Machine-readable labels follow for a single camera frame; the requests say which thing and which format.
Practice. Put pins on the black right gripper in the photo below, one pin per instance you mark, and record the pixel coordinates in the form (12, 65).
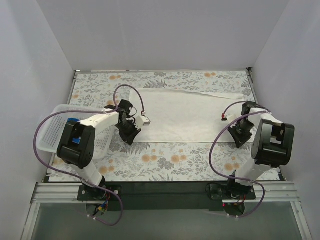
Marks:
(240, 132)

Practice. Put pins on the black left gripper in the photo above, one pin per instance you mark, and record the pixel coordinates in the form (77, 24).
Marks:
(128, 128)

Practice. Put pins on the white towel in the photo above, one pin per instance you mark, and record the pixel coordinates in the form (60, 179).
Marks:
(179, 116)

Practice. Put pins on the blue microfiber towel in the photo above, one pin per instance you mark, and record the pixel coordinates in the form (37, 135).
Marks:
(75, 140)

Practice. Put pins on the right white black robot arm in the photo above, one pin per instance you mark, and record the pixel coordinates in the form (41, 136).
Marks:
(271, 147)

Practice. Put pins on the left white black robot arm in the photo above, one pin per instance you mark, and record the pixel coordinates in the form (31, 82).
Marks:
(80, 156)

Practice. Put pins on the floral patterned table mat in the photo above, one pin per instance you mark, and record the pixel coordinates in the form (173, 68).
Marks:
(163, 161)

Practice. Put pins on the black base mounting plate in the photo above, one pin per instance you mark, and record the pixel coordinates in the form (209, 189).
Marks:
(161, 195)

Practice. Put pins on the white perforated plastic basket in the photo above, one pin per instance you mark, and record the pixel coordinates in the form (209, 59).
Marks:
(50, 133)

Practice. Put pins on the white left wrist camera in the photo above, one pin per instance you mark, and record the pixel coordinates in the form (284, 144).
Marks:
(142, 121)

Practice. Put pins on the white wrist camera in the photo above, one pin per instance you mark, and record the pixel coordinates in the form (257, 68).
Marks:
(142, 121)
(228, 118)

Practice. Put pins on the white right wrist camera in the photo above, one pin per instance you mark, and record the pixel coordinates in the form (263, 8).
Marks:
(228, 118)

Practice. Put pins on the aluminium frame rail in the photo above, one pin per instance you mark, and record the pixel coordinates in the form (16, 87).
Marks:
(262, 192)

